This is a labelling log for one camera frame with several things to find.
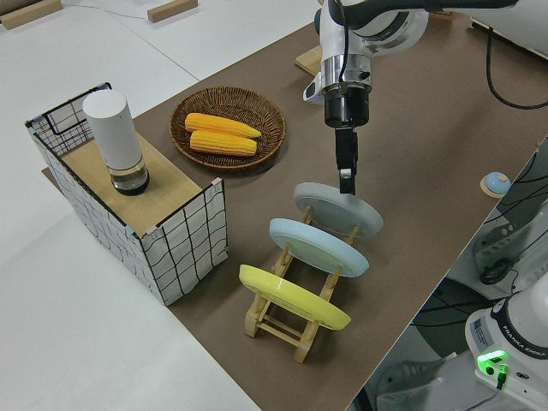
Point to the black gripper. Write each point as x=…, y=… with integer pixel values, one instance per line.
x=347, y=107

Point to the gray plate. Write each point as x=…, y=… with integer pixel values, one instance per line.
x=334, y=210

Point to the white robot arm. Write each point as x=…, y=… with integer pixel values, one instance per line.
x=385, y=25

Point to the light blue plate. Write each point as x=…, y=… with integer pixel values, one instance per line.
x=312, y=246

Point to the yellow plate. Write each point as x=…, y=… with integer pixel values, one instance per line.
x=291, y=295

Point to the wooden mug rack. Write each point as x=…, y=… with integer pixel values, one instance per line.
x=310, y=62

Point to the wooden plate rack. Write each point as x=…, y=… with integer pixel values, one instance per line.
x=278, y=331

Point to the brown table mat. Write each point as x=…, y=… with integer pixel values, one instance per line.
x=428, y=150

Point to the yellow corn cob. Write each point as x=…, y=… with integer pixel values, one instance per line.
x=218, y=123
x=222, y=144

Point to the brown wicker basket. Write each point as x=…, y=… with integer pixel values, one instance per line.
x=231, y=100

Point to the small blue bell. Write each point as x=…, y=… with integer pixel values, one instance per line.
x=496, y=183

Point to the white cylindrical grinder bottle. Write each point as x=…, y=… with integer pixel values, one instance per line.
x=115, y=132

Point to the light wooden block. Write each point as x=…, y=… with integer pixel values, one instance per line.
x=171, y=10
x=25, y=13

